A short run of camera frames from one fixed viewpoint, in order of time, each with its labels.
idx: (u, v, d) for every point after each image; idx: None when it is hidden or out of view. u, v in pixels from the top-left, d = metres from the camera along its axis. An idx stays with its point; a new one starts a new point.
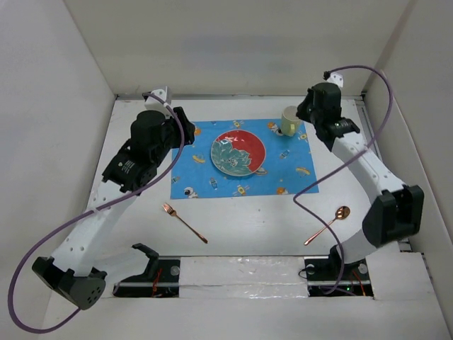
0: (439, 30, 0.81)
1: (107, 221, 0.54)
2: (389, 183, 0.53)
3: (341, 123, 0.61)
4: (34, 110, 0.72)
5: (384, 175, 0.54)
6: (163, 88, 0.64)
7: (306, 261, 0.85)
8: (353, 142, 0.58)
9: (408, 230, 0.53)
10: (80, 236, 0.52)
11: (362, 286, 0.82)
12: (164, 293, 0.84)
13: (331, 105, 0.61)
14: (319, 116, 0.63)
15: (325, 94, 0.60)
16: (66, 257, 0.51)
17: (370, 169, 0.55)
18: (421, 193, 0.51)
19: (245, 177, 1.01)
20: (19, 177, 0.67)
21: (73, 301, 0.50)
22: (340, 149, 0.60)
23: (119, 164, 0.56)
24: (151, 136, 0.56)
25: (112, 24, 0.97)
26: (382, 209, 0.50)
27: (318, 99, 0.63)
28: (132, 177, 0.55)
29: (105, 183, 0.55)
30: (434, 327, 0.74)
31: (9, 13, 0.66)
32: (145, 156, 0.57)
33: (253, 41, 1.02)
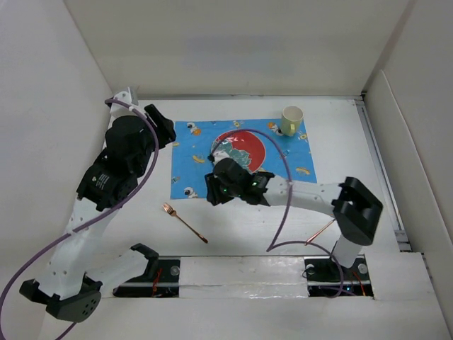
0: (439, 30, 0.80)
1: (86, 242, 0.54)
2: (329, 193, 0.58)
3: (258, 179, 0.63)
4: (34, 111, 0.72)
5: (321, 190, 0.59)
6: (127, 91, 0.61)
7: (305, 260, 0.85)
8: (277, 187, 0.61)
9: (376, 211, 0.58)
10: (61, 260, 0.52)
11: (362, 286, 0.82)
12: (163, 293, 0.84)
13: (238, 172, 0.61)
14: (237, 188, 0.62)
15: (228, 170, 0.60)
16: (51, 282, 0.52)
17: (308, 194, 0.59)
18: (354, 180, 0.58)
19: None
20: (20, 178, 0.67)
21: (66, 318, 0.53)
22: (274, 198, 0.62)
23: (93, 178, 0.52)
24: (129, 143, 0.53)
25: (112, 24, 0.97)
26: (345, 214, 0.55)
27: (225, 179, 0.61)
28: (108, 192, 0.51)
29: (80, 200, 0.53)
30: (433, 327, 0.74)
31: (8, 13, 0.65)
32: (123, 167, 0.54)
33: (253, 41, 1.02)
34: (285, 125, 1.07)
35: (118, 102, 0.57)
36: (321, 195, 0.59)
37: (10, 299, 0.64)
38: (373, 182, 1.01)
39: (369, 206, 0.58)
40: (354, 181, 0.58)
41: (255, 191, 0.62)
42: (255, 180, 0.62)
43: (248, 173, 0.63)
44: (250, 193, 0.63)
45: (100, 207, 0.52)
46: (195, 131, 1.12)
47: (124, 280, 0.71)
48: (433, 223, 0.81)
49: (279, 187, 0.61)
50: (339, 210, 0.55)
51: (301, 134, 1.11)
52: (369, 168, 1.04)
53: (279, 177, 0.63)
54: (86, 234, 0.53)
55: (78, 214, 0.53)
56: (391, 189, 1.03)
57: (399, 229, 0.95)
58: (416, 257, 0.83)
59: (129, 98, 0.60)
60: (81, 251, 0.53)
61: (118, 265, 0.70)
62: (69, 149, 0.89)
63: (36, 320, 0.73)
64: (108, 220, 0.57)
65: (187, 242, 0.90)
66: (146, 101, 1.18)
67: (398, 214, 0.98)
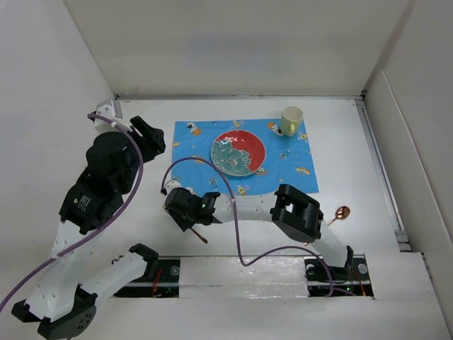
0: (440, 30, 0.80)
1: (72, 265, 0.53)
2: (268, 202, 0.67)
3: (206, 202, 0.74)
4: (33, 111, 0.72)
5: (260, 200, 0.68)
6: (110, 103, 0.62)
7: (306, 260, 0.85)
8: (223, 205, 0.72)
9: (313, 211, 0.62)
10: (50, 282, 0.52)
11: (362, 286, 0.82)
12: (164, 293, 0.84)
13: (187, 198, 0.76)
14: (190, 212, 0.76)
15: (176, 198, 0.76)
16: (39, 305, 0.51)
17: (250, 207, 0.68)
18: (286, 185, 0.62)
19: (245, 177, 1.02)
20: (20, 178, 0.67)
21: (62, 335, 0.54)
22: (224, 217, 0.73)
23: (74, 201, 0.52)
24: (111, 163, 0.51)
25: (112, 24, 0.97)
26: (284, 221, 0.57)
27: (178, 208, 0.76)
28: (90, 215, 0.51)
29: (64, 223, 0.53)
30: (433, 327, 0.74)
31: (8, 13, 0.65)
32: (105, 187, 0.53)
33: (253, 41, 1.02)
34: (285, 125, 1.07)
35: (102, 119, 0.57)
36: (261, 205, 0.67)
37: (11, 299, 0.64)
38: (373, 182, 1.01)
39: (307, 208, 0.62)
40: (288, 188, 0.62)
41: (207, 212, 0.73)
42: (204, 202, 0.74)
43: (197, 199, 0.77)
44: (202, 214, 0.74)
45: (83, 230, 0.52)
46: (195, 131, 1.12)
47: (124, 282, 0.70)
48: (433, 224, 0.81)
49: (225, 204, 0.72)
50: (276, 217, 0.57)
51: (301, 134, 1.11)
52: (370, 168, 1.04)
53: (224, 195, 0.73)
54: (71, 258, 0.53)
55: (62, 236, 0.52)
56: (391, 189, 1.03)
57: (399, 229, 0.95)
58: (416, 257, 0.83)
59: (112, 112, 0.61)
60: (66, 273, 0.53)
61: (114, 270, 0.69)
62: (69, 150, 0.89)
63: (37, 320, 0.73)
64: (95, 241, 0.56)
65: (187, 241, 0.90)
66: (146, 101, 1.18)
67: (398, 214, 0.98)
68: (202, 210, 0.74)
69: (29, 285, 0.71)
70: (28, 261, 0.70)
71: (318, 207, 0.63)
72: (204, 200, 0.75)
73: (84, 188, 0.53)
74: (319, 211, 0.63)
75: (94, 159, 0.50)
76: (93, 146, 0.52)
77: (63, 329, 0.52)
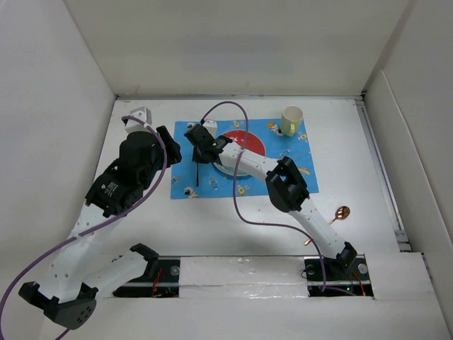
0: (439, 30, 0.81)
1: (90, 246, 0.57)
2: (268, 166, 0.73)
3: (217, 142, 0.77)
4: (33, 112, 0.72)
5: (262, 162, 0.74)
6: (143, 110, 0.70)
7: (306, 261, 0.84)
8: (231, 151, 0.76)
9: (301, 188, 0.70)
10: (64, 263, 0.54)
11: (362, 286, 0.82)
12: (164, 293, 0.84)
13: (203, 134, 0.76)
14: (202, 149, 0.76)
15: (195, 131, 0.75)
16: (53, 284, 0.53)
17: (252, 163, 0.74)
18: (289, 159, 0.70)
19: (245, 177, 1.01)
20: (20, 177, 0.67)
21: (63, 324, 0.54)
22: (230, 162, 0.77)
23: (102, 187, 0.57)
24: (139, 157, 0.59)
25: (112, 24, 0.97)
26: (273, 183, 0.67)
27: (190, 140, 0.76)
28: (115, 200, 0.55)
29: (88, 206, 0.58)
30: (433, 327, 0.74)
31: (8, 14, 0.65)
32: (130, 178, 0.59)
33: (253, 41, 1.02)
34: (285, 125, 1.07)
35: (136, 119, 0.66)
36: (262, 165, 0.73)
37: (13, 300, 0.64)
38: (373, 182, 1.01)
39: (296, 183, 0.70)
40: (288, 161, 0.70)
41: (218, 151, 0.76)
42: (216, 142, 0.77)
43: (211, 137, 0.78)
44: (209, 152, 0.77)
45: (107, 213, 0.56)
46: None
47: (122, 282, 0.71)
48: (433, 224, 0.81)
49: (234, 150, 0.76)
50: (269, 178, 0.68)
51: (301, 134, 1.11)
52: (370, 168, 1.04)
53: (236, 144, 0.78)
54: (90, 239, 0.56)
55: (85, 217, 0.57)
56: (391, 189, 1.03)
57: (399, 229, 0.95)
58: (416, 257, 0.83)
59: (145, 117, 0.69)
60: (84, 254, 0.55)
61: (113, 268, 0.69)
62: (70, 150, 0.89)
63: (38, 319, 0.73)
64: (110, 230, 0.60)
65: (186, 241, 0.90)
66: (146, 101, 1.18)
67: (398, 214, 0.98)
68: (213, 149, 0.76)
69: None
70: (28, 261, 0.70)
71: (306, 187, 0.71)
72: (216, 141, 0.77)
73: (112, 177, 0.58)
74: (306, 191, 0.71)
75: (126, 151, 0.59)
76: (124, 142, 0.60)
77: (66, 316, 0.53)
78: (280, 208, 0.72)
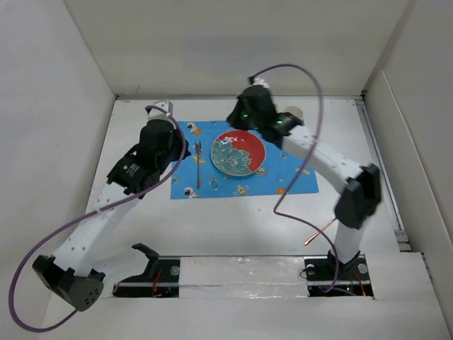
0: (440, 30, 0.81)
1: (109, 222, 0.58)
2: (349, 170, 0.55)
3: (283, 120, 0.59)
4: (33, 112, 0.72)
5: (342, 163, 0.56)
6: (165, 101, 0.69)
7: (306, 261, 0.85)
8: (301, 138, 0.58)
9: (374, 205, 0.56)
10: (82, 236, 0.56)
11: (362, 286, 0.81)
12: (164, 293, 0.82)
13: (267, 103, 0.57)
14: (255, 122, 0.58)
15: (260, 96, 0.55)
16: (69, 257, 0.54)
17: (328, 161, 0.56)
18: (376, 170, 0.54)
19: (245, 177, 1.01)
20: (20, 176, 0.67)
21: (73, 299, 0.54)
22: (288, 147, 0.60)
23: (124, 168, 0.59)
24: (158, 142, 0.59)
25: (112, 23, 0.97)
26: (352, 195, 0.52)
27: (249, 106, 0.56)
28: (136, 180, 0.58)
29: (109, 185, 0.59)
30: (433, 327, 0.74)
31: (8, 14, 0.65)
32: (149, 161, 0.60)
33: (253, 41, 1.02)
34: None
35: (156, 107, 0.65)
36: (339, 168, 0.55)
37: (13, 301, 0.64)
38: None
39: (373, 199, 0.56)
40: (376, 171, 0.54)
41: (284, 135, 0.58)
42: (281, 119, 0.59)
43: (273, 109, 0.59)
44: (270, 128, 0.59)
45: (127, 190, 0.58)
46: (195, 130, 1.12)
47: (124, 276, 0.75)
48: (433, 224, 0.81)
49: (303, 137, 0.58)
50: (347, 187, 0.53)
51: None
52: None
53: (305, 129, 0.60)
54: (110, 214, 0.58)
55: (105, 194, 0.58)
56: (391, 189, 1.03)
57: (399, 229, 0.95)
58: (416, 257, 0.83)
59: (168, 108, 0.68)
60: (100, 230, 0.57)
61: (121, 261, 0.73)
62: (70, 150, 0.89)
63: (38, 319, 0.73)
64: (130, 207, 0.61)
65: (187, 242, 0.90)
66: (146, 102, 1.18)
67: (398, 214, 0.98)
68: (273, 129, 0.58)
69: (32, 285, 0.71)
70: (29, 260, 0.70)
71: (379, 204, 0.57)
72: (280, 117, 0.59)
73: (134, 159, 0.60)
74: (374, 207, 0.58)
75: (144, 137, 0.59)
76: (146, 126, 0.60)
77: (76, 293, 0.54)
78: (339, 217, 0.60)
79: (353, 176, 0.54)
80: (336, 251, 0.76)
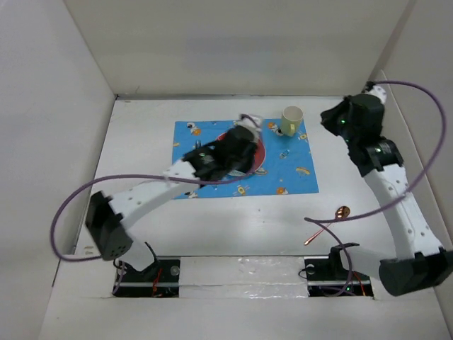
0: (441, 30, 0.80)
1: (169, 191, 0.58)
2: (425, 244, 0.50)
3: (382, 147, 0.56)
4: (33, 112, 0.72)
5: (421, 232, 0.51)
6: None
7: (306, 260, 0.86)
8: (393, 183, 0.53)
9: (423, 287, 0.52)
10: (144, 192, 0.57)
11: (362, 286, 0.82)
12: (163, 293, 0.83)
13: (374, 122, 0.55)
14: (347, 131, 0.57)
15: (370, 110, 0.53)
16: (123, 204, 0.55)
17: (407, 222, 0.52)
18: None
19: (245, 177, 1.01)
20: (20, 176, 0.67)
21: (106, 243, 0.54)
22: (373, 182, 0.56)
23: (201, 154, 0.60)
24: (238, 146, 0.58)
25: (112, 23, 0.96)
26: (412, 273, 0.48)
27: (355, 116, 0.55)
28: (206, 168, 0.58)
29: (183, 162, 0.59)
30: (433, 327, 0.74)
31: (8, 13, 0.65)
32: (222, 158, 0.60)
33: (253, 40, 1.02)
34: (284, 125, 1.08)
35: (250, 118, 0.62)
36: (414, 237, 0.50)
37: (12, 301, 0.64)
38: None
39: (429, 282, 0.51)
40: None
41: (371, 161, 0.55)
42: (380, 146, 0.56)
43: (376, 132, 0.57)
44: (362, 148, 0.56)
45: (197, 174, 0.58)
46: (195, 131, 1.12)
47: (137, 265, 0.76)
48: (433, 224, 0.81)
49: (396, 182, 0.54)
50: (411, 259, 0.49)
51: (301, 134, 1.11)
52: None
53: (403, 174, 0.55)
54: (173, 186, 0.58)
55: (176, 167, 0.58)
56: None
57: None
58: None
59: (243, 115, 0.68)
60: (160, 194, 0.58)
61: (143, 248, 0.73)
62: (70, 149, 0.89)
63: (38, 319, 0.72)
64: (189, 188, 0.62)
65: (187, 242, 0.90)
66: (146, 101, 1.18)
67: None
68: (364, 150, 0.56)
69: (32, 284, 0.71)
70: (28, 261, 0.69)
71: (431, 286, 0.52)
72: (381, 144, 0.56)
73: (213, 149, 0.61)
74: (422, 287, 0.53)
75: (229, 136, 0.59)
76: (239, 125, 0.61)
77: (108, 240, 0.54)
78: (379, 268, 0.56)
79: (426, 252, 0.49)
80: (350, 261, 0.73)
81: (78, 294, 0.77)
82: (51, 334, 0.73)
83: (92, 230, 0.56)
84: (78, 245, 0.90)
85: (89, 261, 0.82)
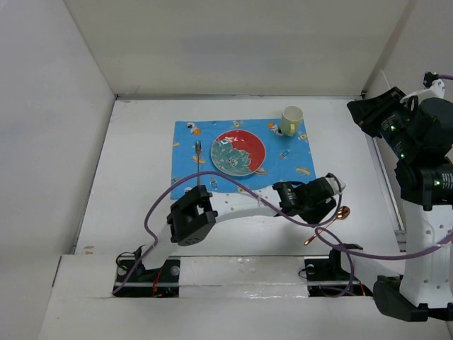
0: (442, 30, 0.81)
1: (257, 208, 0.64)
2: (434, 297, 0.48)
3: (442, 178, 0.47)
4: (34, 112, 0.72)
5: (437, 285, 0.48)
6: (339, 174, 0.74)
7: (306, 261, 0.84)
8: (434, 227, 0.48)
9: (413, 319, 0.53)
10: (238, 200, 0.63)
11: (362, 286, 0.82)
12: (163, 293, 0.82)
13: (441, 142, 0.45)
14: (400, 141, 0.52)
15: (440, 125, 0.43)
16: (219, 204, 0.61)
17: (428, 271, 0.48)
18: None
19: (245, 177, 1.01)
20: (20, 177, 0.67)
21: (190, 230, 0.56)
22: (411, 214, 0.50)
23: (288, 189, 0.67)
24: (320, 195, 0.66)
25: (112, 23, 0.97)
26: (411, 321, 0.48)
27: (419, 128, 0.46)
28: (289, 202, 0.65)
29: (273, 189, 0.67)
30: (433, 327, 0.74)
31: (8, 13, 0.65)
32: (303, 197, 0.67)
33: (253, 40, 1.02)
34: (284, 125, 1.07)
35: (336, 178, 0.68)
36: (427, 287, 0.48)
37: (13, 301, 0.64)
38: (373, 183, 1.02)
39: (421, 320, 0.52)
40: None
41: (421, 197, 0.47)
42: (439, 178, 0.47)
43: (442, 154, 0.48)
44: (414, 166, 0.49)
45: (282, 205, 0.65)
46: (195, 131, 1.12)
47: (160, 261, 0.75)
48: None
49: (437, 228, 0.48)
50: (414, 307, 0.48)
51: (301, 134, 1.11)
52: (369, 169, 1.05)
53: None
54: (260, 205, 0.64)
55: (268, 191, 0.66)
56: (391, 189, 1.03)
57: (399, 229, 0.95)
58: None
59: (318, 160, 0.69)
60: (250, 207, 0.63)
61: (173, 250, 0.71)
62: (70, 149, 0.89)
63: (38, 319, 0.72)
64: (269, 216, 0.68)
65: None
66: (146, 101, 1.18)
67: (398, 214, 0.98)
68: (414, 170, 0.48)
69: (32, 284, 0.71)
70: (28, 260, 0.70)
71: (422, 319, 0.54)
72: (442, 173, 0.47)
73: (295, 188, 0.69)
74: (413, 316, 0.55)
75: (316, 183, 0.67)
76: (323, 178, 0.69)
77: (190, 227, 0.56)
78: (376, 282, 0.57)
79: (431, 304, 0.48)
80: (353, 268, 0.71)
81: (78, 294, 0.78)
82: (51, 334, 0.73)
83: (183, 212, 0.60)
84: (78, 245, 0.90)
85: (89, 261, 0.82)
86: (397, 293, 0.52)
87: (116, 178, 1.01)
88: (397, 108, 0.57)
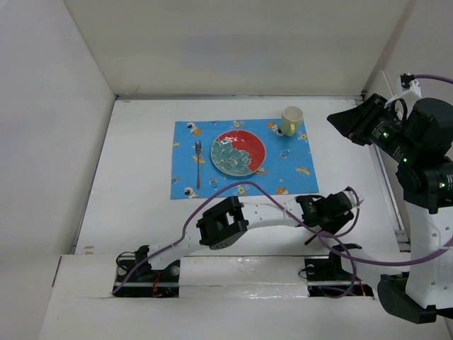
0: (442, 31, 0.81)
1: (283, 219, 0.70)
2: (442, 297, 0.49)
3: (447, 180, 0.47)
4: (34, 112, 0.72)
5: (444, 286, 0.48)
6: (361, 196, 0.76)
7: (306, 260, 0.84)
8: (439, 229, 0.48)
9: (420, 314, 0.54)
10: (266, 211, 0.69)
11: (362, 286, 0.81)
12: (164, 293, 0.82)
13: (439, 141, 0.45)
14: (398, 146, 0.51)
15: (438, 125, 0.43)
16: (250, 213, 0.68)
17: (433, 274, 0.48)
18: None
19: (245, 177, 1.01)
20: (20, 177, 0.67)
21: (221, 239, 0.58)
22: (415, 217, 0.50)
23: (309, 202, 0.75)
24: (337, 210, 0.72)
25: (112, 24, 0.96)
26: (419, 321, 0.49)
27: (415, 129, 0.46)
28: (311, 215, 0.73)
29: (295, 202, 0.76)
30: (433, 327, 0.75)
31: (9, 13, 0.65)
32: (323, 210, 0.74)
33: (253, 40, 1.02)
34: (284, 125, 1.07)
35: (355, 193, 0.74)
36: (434, 290, 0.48)
37: (12, 301, 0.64)
38: (373, 183, 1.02)
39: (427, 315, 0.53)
40: None
41: (427, 200, 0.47)
42: (445, 180, 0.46)
43: (442, 153, 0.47)
44: (417, 169, 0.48)
45: (304, 218, 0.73)
46: (195, 131, 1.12)
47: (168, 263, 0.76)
48: None
49: (444, 230, 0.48)
50: (422, 308, 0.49)
51: (301, 134, 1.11)
52: (369, 169, 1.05)
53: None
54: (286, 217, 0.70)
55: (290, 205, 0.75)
56: (391, 189, 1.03)
57: (399, 229, 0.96)
58: None
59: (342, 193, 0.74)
60: (275, 218, 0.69)
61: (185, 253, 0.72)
62: (70, 149, 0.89)
63: (38, 319, 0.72)
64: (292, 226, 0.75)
65: None
66: (145, 101, 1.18)
67: (398, 214, 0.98)
68: (417, 172, 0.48)
69: (32, 284, 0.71)
70: (29, 261, 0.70)
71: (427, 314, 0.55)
72: (446, 174, 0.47)
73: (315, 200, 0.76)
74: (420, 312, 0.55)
75: (335, 197, 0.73)
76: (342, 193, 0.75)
77: (221, 234, 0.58)
78: (380, 282, 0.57)
79: (438, 305, 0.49)
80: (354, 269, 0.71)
81: (78, 294, 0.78)
82: (51, 335, 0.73)
83: (214, 219, 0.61)
84: (78, 245, 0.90)
85: (89, 261, 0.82)
86: (403, 292, 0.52)
87: (116, 178, 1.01)
88: (382, 114, 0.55)
